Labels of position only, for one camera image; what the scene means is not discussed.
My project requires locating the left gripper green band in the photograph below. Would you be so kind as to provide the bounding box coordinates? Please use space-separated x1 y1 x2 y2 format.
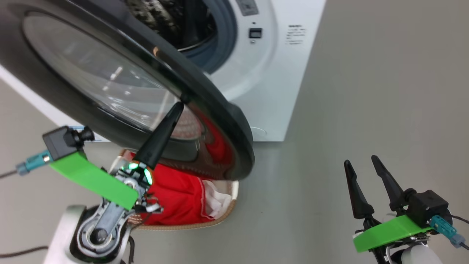
49 102 184 214

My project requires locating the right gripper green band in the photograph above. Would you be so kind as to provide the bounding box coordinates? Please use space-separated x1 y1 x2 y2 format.
344 155 433 264

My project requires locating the red garment with white trim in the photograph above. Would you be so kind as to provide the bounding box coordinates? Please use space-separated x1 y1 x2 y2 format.
125 152 207 226

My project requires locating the dark round glass washer door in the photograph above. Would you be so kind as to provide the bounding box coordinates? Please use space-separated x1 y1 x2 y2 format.
0 0 256 181

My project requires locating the cream perforated laundry basket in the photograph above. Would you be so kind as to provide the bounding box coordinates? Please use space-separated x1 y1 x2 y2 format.
110 148 239 231

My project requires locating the white front-load washing machine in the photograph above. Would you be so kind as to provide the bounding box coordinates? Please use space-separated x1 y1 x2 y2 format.
0 0 326 143

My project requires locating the right camera cable teal plug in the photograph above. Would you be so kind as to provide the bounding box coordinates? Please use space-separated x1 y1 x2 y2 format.
429 214 469 252

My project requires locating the camera cable teal plug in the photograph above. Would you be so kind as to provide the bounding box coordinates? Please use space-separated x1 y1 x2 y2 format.
0 150 51 180
429 214 469 252

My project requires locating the left camera cable teal plug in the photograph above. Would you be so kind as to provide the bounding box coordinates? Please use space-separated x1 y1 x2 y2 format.
0 150 51 180

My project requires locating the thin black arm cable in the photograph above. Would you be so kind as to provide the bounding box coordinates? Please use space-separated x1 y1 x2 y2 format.
0 246 49 258

